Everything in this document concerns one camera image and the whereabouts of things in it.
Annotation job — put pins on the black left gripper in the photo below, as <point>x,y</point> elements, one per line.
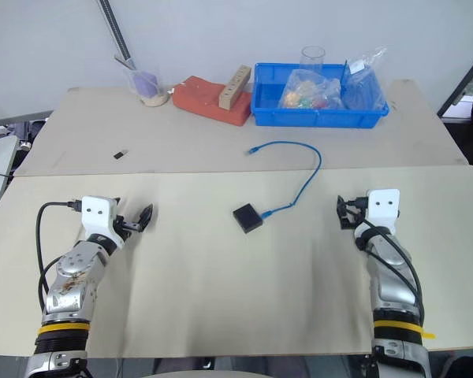
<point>127,226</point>

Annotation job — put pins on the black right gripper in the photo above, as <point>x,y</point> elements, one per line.
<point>358,209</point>

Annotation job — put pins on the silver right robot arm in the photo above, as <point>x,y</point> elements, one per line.
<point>390,283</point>

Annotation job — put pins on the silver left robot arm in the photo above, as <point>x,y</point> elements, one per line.
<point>73,275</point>

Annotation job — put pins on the small black box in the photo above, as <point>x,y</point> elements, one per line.
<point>247,217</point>

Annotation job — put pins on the small black adapter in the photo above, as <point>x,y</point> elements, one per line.
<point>120,154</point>

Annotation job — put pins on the clear cup with purple contents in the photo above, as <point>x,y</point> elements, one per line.
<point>147,88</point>

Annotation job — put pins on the bag of colourful items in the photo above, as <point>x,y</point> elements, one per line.
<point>311,92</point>

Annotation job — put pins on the clear bag with dark contents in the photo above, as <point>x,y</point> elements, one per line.
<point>362,88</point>

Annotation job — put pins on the red brick block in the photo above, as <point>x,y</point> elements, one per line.
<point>205,103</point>

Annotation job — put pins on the blue plastic bin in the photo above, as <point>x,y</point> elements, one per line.
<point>268,108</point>

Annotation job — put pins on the clear plastic cup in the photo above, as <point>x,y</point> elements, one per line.
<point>313,59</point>

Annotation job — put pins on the wooden block with holes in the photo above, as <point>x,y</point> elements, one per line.
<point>233,87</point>

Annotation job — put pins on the grey ribbed metal rod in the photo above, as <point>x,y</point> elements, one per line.
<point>116,33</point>

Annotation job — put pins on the black stand leg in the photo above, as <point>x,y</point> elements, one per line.
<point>463,80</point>

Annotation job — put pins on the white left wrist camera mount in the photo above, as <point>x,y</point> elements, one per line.
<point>97,214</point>

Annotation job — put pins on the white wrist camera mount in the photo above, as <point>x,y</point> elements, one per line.
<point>382,212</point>
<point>97,214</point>

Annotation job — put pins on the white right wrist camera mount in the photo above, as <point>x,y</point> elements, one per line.
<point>382,212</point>

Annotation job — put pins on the grey metal frame bar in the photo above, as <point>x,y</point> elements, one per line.
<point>17,117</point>

